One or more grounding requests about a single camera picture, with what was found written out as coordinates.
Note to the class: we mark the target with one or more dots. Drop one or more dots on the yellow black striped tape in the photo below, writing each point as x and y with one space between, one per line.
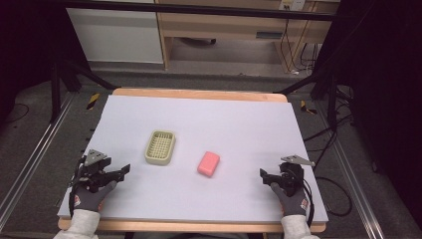
93 101
308 109

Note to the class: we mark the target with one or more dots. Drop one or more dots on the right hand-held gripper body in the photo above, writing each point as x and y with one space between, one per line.
292 176

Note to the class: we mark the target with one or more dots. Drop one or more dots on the white foam board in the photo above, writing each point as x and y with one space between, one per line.
205 126

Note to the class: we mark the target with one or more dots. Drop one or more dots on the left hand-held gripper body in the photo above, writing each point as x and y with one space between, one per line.
94 169

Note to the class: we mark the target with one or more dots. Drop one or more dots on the wooden table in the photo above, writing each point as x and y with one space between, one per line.
199 94

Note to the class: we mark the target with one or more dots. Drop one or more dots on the black metal stand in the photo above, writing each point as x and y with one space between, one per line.
331 99
55 93

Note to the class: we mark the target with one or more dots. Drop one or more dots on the black curtain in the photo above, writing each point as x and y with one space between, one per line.
26 43
384 99

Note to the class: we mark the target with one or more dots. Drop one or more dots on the black frame crossbar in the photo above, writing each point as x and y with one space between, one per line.
199 9

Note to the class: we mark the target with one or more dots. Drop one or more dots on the white power strip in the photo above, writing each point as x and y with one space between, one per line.
292 4

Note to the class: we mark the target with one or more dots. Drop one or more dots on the white cabinet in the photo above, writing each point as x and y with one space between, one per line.
116 33

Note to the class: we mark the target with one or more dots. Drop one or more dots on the pale yellow soap dish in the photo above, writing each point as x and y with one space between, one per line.
160 147

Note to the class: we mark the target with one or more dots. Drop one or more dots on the aluminium floor rail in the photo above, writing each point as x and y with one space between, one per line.
358 192
36 149

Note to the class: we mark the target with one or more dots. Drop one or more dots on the person's left hand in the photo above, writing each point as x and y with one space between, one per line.
89 199

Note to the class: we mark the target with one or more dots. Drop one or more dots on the person's right hand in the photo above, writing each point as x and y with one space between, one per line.
293 204

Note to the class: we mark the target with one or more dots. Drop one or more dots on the pink soap bar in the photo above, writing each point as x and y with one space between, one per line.
208 164

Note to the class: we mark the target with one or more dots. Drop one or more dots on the wooden desk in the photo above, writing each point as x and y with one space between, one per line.
225 25

